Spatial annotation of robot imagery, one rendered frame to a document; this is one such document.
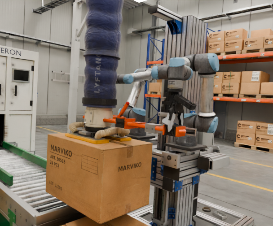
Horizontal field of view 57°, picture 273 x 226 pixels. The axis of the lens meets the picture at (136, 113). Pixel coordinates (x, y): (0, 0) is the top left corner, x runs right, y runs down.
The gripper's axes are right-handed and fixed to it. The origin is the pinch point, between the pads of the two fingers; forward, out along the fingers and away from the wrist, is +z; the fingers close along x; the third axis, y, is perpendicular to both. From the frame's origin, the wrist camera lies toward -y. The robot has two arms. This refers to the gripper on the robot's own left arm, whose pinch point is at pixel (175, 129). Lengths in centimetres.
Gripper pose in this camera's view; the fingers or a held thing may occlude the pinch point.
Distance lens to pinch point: 125.2
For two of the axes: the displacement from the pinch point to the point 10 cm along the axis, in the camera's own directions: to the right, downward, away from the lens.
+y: -7.3, -0.7, 6.8
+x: -6.8, -0.2, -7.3
